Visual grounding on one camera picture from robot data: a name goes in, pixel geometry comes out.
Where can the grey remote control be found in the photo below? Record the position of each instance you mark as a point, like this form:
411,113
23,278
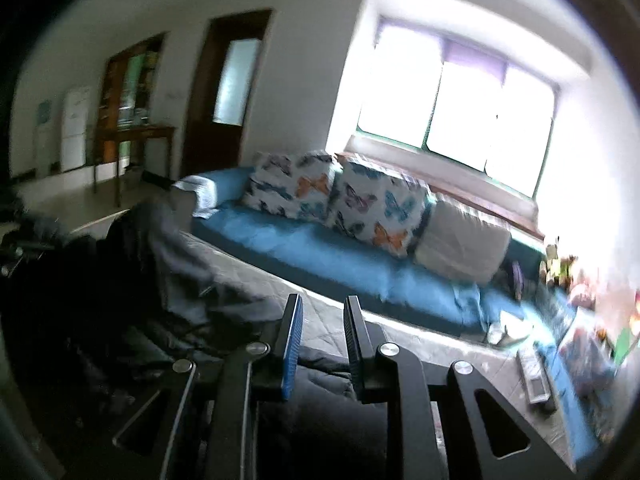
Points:
532,375

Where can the white cushion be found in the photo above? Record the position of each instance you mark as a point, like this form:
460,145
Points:
460,240

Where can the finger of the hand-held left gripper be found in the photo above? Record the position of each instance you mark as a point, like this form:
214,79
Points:
30,248

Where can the wooden table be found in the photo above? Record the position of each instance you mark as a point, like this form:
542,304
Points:
135,132

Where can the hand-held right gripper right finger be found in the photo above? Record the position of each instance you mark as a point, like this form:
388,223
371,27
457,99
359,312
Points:
352,340

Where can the butterfly print pillow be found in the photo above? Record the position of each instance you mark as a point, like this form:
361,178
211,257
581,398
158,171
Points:
285,185
375,205

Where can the purple object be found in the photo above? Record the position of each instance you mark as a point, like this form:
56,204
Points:
516,280

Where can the blue sofa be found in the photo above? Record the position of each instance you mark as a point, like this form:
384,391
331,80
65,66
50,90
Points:
300,250

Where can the white flat object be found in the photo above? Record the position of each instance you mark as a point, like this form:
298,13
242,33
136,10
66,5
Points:
512,327

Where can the black puffer jacket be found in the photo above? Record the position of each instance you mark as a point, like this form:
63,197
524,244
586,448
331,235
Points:
165,260

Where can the white refrigerator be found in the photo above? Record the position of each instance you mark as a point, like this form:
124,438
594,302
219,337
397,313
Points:
75,130

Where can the blue wall sign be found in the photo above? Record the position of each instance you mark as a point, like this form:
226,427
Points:
45,112

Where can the grey quilted bed mat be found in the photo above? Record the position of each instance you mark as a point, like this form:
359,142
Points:
322,312

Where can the dark wooden door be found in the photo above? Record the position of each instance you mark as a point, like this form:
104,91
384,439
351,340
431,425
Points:
200,110

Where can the wooden shelf cabinet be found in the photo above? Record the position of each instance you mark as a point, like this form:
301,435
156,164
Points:
112,90

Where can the pile of colourful toys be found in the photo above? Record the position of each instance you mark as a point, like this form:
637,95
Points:
580,295

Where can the window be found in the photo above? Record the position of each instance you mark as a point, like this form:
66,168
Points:
450,110

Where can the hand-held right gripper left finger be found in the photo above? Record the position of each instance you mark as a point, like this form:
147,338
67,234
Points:
292,345

